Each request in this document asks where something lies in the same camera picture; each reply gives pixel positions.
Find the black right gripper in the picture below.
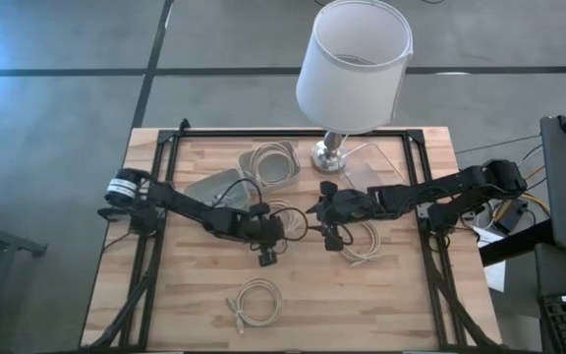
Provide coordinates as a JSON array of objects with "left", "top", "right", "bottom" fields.
[{"left": 306, "top": 180, "right": 379, "bottom": 238}]

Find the small white connector piece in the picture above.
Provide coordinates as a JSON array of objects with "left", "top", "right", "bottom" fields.
[{"left": 206, "top": 190, "right": 239, "bottom": 208}]

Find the silver table lamp white shade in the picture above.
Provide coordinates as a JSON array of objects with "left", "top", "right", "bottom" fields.
[{"left": 295, "top": 0, "right": 415, "bottom": 174}]

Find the white paper sheet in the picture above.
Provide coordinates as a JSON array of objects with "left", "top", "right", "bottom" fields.
[
  {"left": 481, "top": 260, "right": 508, "bottom": 294},
  {"left": 474, "top": 226, "right": 505, "bottom": 247}
]

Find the black power brick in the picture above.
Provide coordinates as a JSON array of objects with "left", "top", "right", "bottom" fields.
[{"left": 496, "top": 199, "right": 530, "bottom": 233}]

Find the black metal stand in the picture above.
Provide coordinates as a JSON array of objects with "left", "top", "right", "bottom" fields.
[{"left": 0, "top": 194, "right": 49, "bottom": 335}]

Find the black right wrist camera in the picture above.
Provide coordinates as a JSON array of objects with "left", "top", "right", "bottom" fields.
[{"left": 323, "top": 235, "right": 345, "bottom": 254}]

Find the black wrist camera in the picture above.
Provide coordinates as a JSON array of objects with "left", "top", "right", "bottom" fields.
[
  {"left": 256, "top": 248, "right": 279, "bottom": 268},
  {"left": 323, "top": 235, "right": 345, "bottom": 254}
]

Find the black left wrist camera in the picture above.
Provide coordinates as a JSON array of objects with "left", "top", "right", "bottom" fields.
[{"left": 256, "top": 248, "right": 279, "bottom": 268}]

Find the black aluminium rig frame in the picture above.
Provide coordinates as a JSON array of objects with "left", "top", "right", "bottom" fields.
[{"left": 79, "top": 117, "right": 505, "bottom": 354}]

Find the thin grey floor cable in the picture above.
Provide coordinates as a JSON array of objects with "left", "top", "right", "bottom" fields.
[{"left": 454, "top": 133, "right": 543, "bottom": 155}]

